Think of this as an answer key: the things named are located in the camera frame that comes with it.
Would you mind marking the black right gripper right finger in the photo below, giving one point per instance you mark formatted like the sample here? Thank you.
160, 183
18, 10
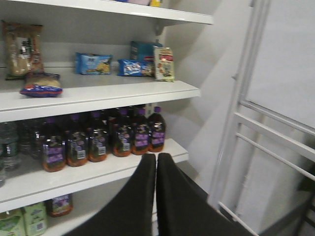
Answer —
182, 212

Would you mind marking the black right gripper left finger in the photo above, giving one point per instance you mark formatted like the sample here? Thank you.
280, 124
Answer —
129, 213

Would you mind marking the purple cap tea bottle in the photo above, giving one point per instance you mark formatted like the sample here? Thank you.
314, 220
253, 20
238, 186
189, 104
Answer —
157, 127
122, 133
140, 135

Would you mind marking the white store shelving unit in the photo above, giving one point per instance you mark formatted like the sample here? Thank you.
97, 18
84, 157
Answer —
95, 26

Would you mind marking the clear water bottle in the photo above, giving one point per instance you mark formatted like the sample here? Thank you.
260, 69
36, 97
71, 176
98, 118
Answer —
9, 145

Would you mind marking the blue cookie pack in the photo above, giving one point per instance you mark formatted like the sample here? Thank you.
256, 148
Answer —
130, 67

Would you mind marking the white green snack bag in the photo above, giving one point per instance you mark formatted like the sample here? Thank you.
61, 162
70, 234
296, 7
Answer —
164, 64

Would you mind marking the light blue cracker pack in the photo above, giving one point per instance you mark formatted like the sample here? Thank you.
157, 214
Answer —
92, 64

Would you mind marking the blue snack bag lying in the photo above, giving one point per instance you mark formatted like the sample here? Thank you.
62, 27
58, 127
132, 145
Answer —
41, 84

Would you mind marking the tall brown snack bag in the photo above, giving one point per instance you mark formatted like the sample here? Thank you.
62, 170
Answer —
22, 47

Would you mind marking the white metal rack frame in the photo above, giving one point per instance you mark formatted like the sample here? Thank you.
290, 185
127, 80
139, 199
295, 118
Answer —
264, 180

